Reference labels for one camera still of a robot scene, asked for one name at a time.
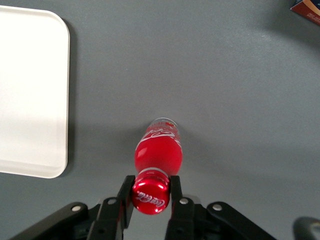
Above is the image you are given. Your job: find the red coke bottle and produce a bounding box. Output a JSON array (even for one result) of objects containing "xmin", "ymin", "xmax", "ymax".
[{"xmin": 130, "ymin": 117, "xmax": 184, "ymax": 216}]

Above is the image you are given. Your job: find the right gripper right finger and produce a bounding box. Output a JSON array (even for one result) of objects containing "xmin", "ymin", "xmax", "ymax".
[{"xmin": 166, "ymin": 175, "xmax": 276, "ymax": 240}]

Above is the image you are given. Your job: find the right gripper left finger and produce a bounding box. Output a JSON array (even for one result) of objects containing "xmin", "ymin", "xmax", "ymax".
[{"xmin": 14, "ymin": 174, "xmax": 136, "ymax": 240}]

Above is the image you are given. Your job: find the dark blue carton box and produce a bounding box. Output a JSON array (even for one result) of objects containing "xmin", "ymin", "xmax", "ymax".
[{"xmin": 289, "ymin": 0, "xmax": 320, "ymax": 26}]

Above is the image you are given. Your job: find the pale pink rectangular tray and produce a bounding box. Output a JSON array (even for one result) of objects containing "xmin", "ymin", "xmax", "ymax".
[{"xmin": 0, "ymin": 5, "xmax": 71, "ymax": 179}]

